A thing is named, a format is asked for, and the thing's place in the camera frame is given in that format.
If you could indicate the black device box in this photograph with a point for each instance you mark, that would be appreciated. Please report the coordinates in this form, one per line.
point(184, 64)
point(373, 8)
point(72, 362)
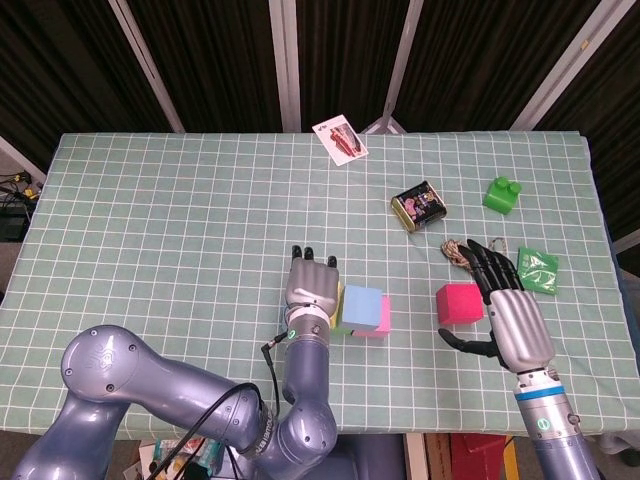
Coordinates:
point(12, 225)

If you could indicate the blue grey left robot arm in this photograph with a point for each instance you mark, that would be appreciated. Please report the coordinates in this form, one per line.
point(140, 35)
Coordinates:
point(150, 380)

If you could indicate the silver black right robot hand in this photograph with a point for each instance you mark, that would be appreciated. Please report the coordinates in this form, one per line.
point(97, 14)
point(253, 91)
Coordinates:
point(520, 330)

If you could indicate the white frame post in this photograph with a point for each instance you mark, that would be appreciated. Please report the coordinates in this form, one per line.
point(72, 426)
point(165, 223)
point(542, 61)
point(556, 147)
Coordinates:
point(563, 65)
point(286, 65)
point(403, 60)
point(148, 65)

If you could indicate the black printed tin can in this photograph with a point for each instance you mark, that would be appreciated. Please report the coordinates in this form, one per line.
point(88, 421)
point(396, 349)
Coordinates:
point(420, 205)

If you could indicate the white playing card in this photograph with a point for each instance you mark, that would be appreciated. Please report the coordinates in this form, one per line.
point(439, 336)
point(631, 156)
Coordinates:
point(342, 140)

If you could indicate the dark brown pleated curtain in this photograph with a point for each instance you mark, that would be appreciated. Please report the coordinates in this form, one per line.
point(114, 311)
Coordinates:
point(220, 65)

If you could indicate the teal printed snack bag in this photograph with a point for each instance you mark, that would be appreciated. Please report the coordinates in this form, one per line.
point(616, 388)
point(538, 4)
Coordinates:
point(210, 452)

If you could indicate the magenta red foam cube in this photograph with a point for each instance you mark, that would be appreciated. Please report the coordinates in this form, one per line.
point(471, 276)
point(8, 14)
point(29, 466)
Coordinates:
point(460, 302)

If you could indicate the red box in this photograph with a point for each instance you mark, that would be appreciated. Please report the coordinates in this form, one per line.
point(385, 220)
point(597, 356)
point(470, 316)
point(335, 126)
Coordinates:
point(475, 457)

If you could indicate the blue grey chair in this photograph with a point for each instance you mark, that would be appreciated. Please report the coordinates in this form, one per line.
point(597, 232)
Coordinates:
point(370, 460)

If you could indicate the green studded toy brick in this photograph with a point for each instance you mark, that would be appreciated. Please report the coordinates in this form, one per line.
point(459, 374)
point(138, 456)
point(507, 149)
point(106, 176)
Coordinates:
point(500, 200)

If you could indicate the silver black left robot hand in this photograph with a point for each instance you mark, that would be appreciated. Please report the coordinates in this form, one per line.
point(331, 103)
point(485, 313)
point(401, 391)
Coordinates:
point(312, 285)

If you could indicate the green checked tablecloth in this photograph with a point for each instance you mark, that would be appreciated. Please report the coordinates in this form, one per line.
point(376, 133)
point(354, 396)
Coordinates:
point(200, 210)

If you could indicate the pink foam cube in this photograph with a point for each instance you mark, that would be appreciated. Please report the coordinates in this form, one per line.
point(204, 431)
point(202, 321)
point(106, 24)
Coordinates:
point(385, 315)

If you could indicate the green foam cube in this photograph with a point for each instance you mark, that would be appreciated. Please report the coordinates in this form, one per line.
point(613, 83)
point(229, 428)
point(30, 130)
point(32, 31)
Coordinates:
point(341, 331)

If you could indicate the green foil sachet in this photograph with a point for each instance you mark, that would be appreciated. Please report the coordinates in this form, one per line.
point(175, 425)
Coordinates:
point(537, 270)

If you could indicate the white frame rail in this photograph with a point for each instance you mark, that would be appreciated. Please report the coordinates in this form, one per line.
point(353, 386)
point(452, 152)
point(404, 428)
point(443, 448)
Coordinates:
point(627, 242)
point(22, 160)

